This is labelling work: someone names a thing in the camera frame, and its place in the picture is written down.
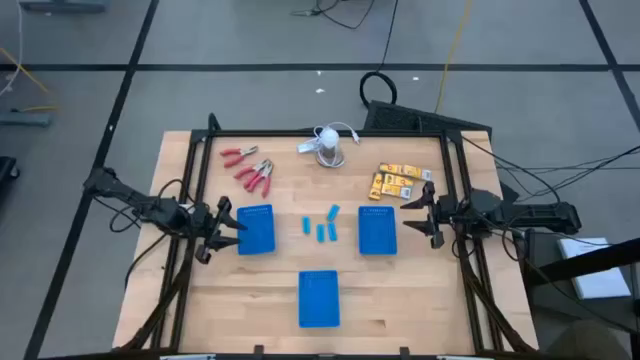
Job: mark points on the black side stand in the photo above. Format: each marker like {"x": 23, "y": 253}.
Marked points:
{"x": 550, "y": 272}

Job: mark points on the person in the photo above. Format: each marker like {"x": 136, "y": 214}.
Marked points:
{"x": 585, "y": 342}

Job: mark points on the white globe lamp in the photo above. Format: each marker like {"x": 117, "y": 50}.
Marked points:
{"x": 329, "y": 137}

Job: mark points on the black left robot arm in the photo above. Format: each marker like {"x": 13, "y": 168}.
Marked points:
{"x": 150, "y": 207}

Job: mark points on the black perforated panel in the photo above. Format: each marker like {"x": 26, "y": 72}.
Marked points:
{"x": 400, "y": 117}

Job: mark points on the black frame clamp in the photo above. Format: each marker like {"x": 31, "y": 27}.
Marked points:
{"x": 258, "y": 350}
{"x": 404, "y": 351}

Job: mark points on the white notebook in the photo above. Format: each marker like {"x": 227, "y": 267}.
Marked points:
{"x": 595, "y": 280}

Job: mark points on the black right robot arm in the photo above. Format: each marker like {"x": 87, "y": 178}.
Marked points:
{"x": 540, "y": 215}

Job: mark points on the black caster base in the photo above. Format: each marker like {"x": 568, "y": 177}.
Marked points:
{"x": 6, "y": 170}

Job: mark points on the blue slotted plastic basket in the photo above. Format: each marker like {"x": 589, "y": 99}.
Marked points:
{"x": 377, "y": 231}
{"x": 256, "y": 230}
{"x": 319, "y": 299}

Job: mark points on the grey table foot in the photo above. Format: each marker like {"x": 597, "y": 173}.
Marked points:
{"x": 62, "y": 5}
{"x": 25, "y": 119}

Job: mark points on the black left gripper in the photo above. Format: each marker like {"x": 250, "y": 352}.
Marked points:
{"x": 207, "y": 222}

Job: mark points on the white plug adapter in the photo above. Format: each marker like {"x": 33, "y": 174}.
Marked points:
{"x": 307, "y": 146}

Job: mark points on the black aluminium table frame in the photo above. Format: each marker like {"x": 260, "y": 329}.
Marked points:
{"x": 320, "y": 133}

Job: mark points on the white label strip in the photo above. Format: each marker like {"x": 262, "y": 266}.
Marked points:
{"x": 462, "y": 357}
{"x": 187, "y": 357}

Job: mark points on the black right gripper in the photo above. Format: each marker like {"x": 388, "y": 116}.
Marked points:
{"x": 442, "y": 212}

